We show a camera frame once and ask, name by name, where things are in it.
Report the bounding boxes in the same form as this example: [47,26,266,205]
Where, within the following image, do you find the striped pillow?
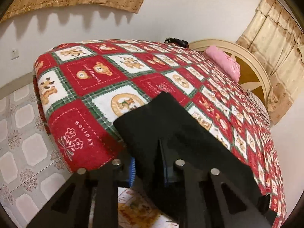
[247,89,271,127]

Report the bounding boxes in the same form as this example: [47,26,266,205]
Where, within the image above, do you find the white wall socket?
[11,49,19,60]

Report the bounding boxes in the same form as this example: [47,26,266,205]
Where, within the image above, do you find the black item beside bed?
[164,38,189,48]

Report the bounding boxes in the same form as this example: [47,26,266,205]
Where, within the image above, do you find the black pants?
[113,92,276,227]

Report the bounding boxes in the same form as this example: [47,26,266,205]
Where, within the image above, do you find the red patchwork bear bedspread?
[33,40,286,227]

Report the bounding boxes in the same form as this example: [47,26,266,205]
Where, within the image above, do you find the beige curtain behind headboard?
[237,0,303,125]

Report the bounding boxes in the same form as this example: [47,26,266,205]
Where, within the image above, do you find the pink folded blanket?
[204,45,241,83]

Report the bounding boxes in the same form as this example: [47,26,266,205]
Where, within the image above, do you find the cream wooden headboard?
[189,39,271,106]

